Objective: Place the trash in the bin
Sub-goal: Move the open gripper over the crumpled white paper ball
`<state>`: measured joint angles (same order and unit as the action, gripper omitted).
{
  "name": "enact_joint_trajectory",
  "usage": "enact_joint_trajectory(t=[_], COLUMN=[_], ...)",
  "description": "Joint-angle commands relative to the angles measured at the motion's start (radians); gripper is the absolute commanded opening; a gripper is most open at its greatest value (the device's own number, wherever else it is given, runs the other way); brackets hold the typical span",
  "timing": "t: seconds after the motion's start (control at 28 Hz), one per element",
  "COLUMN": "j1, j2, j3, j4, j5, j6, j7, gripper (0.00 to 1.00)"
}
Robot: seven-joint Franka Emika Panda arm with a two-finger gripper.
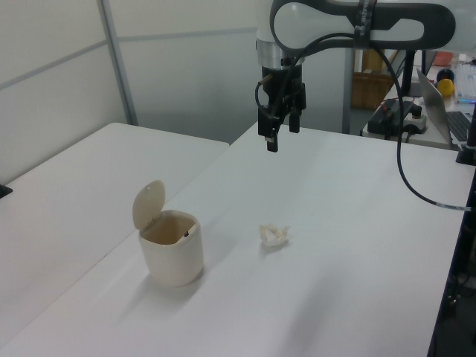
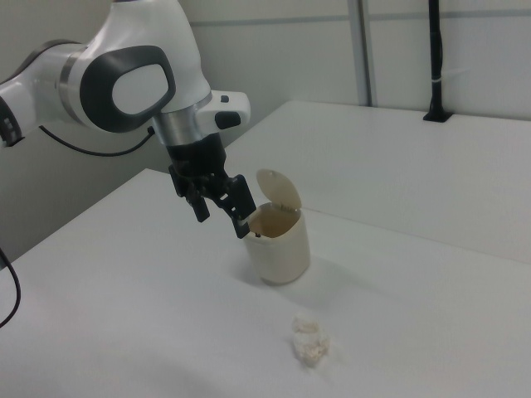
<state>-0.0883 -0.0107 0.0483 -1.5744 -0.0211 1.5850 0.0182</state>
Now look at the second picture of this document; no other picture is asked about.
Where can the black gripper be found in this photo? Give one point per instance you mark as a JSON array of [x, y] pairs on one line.
[[195, 155]]

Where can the white paper trash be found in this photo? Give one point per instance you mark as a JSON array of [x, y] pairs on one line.
[[309, 342]]

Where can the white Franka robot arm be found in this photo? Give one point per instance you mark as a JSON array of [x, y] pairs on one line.
[[137, 49]]

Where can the small white lidded bin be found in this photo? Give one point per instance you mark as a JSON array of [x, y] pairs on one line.
[[282, 257]]

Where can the black pole with clamp base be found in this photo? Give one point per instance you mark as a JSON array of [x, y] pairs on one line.
[[435, 41]]

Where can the grey metal partition post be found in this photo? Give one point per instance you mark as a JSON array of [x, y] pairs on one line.
[[363, 49]]

